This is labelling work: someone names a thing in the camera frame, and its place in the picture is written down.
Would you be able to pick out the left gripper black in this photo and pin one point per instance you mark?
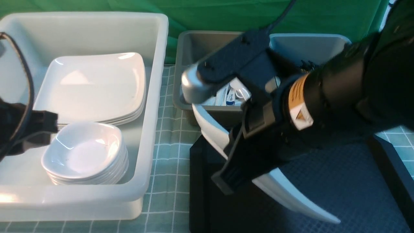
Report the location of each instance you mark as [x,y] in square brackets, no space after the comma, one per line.
[36,133]

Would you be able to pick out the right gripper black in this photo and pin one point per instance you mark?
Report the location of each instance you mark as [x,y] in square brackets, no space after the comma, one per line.
[268,124]

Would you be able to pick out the large white square plate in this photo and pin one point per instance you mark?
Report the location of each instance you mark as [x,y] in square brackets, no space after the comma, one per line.
[245,163]

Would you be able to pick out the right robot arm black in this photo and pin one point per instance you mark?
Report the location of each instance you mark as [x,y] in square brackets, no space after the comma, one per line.
[365,89]

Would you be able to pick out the pile of white soup spoons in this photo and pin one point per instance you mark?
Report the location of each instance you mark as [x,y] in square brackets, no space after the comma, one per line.
[232,94]

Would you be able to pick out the large white plastic tub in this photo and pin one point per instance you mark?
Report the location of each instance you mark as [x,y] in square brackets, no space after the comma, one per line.
[27,192]

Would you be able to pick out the stack of small white bowls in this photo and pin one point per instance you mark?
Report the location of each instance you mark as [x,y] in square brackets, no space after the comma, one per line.
[86,153]

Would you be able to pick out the stack of white square plates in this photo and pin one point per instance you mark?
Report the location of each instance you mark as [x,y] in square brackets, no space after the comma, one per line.
[109,88]

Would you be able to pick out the black plastic serving tray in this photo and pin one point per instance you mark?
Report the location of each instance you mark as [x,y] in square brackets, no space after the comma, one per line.
[365,185]

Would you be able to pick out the blue-grey plastic chopstick bin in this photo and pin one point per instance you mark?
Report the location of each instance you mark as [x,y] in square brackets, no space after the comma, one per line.
[317,48]

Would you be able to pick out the teal checkered tablecloth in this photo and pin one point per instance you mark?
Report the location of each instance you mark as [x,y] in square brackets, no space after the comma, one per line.
[166,202]

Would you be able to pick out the grey-brown plastic spoon bin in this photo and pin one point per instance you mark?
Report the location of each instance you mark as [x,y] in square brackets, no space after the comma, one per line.
[193,46]

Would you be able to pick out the green backdrop cloth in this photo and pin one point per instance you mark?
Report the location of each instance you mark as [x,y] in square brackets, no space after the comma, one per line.
[353,19]

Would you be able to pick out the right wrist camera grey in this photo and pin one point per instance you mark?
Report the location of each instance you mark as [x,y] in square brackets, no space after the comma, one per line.
[244,58]

